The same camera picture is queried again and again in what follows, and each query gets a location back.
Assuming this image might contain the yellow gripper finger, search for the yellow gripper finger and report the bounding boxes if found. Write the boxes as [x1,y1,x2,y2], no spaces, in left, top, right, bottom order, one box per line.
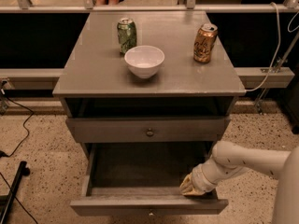
[179,175,193,194]
[182,189,206,196]

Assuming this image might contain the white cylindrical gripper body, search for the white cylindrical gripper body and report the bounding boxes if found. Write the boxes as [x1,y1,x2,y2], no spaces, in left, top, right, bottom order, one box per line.
[191,164,219,193]

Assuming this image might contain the grey drawer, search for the grey drawer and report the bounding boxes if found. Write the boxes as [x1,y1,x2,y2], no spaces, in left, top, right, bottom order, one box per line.
[66,116,230,143]
[70,142,228,216]

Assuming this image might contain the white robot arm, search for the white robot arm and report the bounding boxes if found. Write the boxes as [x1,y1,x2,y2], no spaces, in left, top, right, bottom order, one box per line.
[179,141,299,224]

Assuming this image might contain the grey top drawer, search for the grey top drawer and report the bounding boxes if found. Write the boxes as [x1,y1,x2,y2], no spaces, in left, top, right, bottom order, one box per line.
[66,116,230,143]

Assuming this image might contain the grey wooden drawer cabinet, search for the grey wooden drawer cabinet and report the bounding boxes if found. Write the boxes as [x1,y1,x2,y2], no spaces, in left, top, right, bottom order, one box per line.
[52,10,247,161]

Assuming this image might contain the white ceramic bowl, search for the white ceramic bowl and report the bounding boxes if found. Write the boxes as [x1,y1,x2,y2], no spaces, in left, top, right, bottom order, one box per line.
[124,46,164,78]

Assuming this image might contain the orange soda can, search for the orange soda can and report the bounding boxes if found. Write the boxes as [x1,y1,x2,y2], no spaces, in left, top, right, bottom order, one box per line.
[193,23,218,63]

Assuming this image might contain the black stand leg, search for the black stand leg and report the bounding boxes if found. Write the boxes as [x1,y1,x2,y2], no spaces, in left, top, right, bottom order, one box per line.
[0,161,30,224]

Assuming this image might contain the green soda can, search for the green soda can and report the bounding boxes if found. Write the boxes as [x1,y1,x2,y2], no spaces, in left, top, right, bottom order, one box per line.
[117,18,137,54]

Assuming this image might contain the metal railing frame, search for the metal railing frame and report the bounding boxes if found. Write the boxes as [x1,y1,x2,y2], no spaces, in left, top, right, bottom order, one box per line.
[0,0,298,91]

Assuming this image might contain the white cable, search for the white cable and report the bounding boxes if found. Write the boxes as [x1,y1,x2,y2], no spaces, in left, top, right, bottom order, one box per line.
[245,2,282,93]

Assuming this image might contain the black floor cable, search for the black floor cable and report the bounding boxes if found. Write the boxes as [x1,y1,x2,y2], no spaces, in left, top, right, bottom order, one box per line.
[0,96,36,159]

